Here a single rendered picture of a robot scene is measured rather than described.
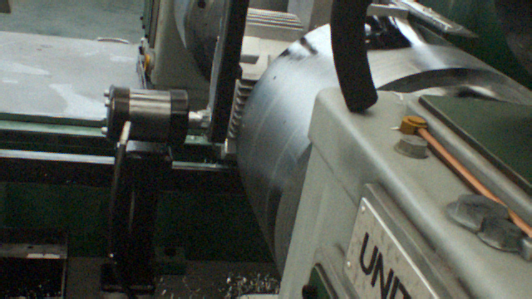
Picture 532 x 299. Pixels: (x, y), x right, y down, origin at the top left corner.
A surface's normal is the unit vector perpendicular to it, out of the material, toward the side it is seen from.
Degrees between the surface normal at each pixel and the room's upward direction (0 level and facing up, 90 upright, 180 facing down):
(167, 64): 90
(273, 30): 89
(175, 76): 90
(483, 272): 45
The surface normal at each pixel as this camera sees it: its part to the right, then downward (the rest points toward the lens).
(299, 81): -0.68, -0.59
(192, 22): 0.22, 0.40
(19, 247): 0.17, -0.91
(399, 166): -0.08, -0.90
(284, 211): -0.10, 0.35
